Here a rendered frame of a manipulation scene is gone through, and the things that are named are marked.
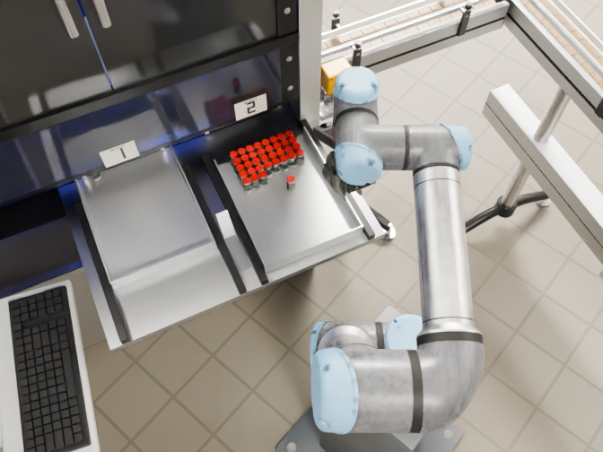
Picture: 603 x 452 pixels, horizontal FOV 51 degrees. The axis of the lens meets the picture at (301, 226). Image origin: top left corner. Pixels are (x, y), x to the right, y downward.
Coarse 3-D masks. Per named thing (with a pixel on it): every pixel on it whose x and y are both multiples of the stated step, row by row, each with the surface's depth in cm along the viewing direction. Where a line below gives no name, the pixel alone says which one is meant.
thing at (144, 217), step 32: (160, 160) 166; (96, 192) 161; (128, 192) 161; (160, 192) 161; (192, 192) 157; (96, 224) 156; (128, 224) 156; (160, 224) 156; (192, 224) 156; (128, 256) 151; (160, 256) 151; (192, 256) 151
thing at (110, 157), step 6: (126, 144) 148; (132, 144) 149; (108, 150) 147; (114, 150) 148; (126, 150) 149; (132, 150) 150; (102, 156) 148; (108, 156) 148; (114, 156) 149; (120, 156) 150; (126, 156) 151; (132, 156) 152; (108, 162) 150; (114, 162) 151
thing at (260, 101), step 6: (258, 96) 155; (264, 96) 156; (240, 102) 154; (246, 102) 154; (258, 102) 157; (264, 102) 157; (234, 108) 154; (240, 108) 155; (246, 108) 156; (252, 108) 157; (258, 108) 158; (264, 108) 159; (240, 114) 157; (246, 114) 158; (252, 114) 159
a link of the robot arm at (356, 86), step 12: (348, 72) 105; (360, 72) 105; (372, 72) 105; (336, 84) 104; (348, 84) 103; (360, 84) 103; (372, 84) 103; (336, 96) 105; (348, 96) 103; (360, 96) 102; (372, 96) 104; (336, 108) 106; (348, 108) 104; (372, 108) 104
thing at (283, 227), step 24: (312, 144) 165; (216, 168) 162; (312, 168) 164; (240, 192) 160; (264, 192) 160; (288, 192) 160; (312, 192) 160; (240, 216) 153; (264, 216) 157; (288, 216) 157; (312, 216) 157; (336, 216) 157; (264, 240) 153; (288, 240) 153; (312, 240) 153; (336, 240) 152; (264, 264) 146
